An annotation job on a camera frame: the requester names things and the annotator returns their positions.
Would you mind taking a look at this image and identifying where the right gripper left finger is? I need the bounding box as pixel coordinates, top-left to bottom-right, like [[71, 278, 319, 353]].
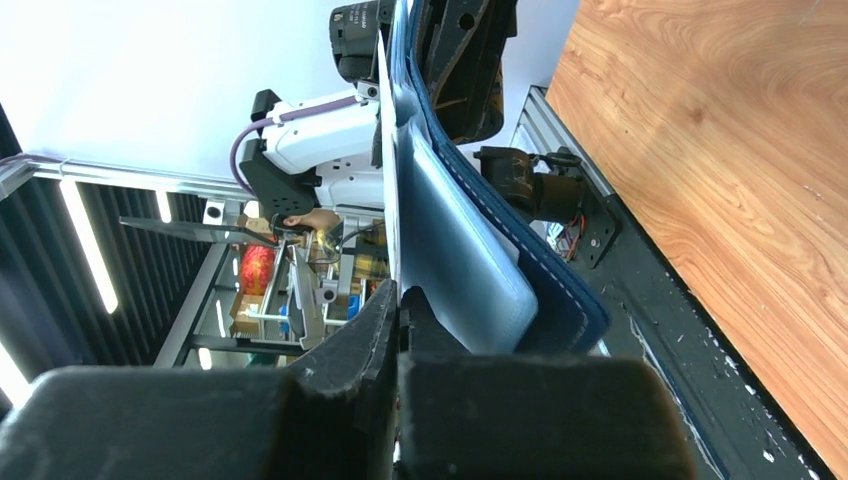
[[1, 280, 398, 479]]

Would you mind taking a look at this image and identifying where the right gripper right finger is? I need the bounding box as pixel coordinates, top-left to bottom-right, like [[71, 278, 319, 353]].
[[398, 288, 696, 479]]

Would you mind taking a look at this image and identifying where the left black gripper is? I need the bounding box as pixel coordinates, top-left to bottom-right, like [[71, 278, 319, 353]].
[[329, 0, 517, 144]]

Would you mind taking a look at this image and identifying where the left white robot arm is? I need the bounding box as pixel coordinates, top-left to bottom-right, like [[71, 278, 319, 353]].
[[230, 1, 518, 226]]

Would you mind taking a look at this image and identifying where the dark blue card holder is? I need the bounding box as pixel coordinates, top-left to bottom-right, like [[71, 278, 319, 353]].
[[379, 1, 611, 354]]

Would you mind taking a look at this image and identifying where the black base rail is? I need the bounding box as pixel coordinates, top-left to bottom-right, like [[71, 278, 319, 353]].
[[473, 145, 836, 480]]

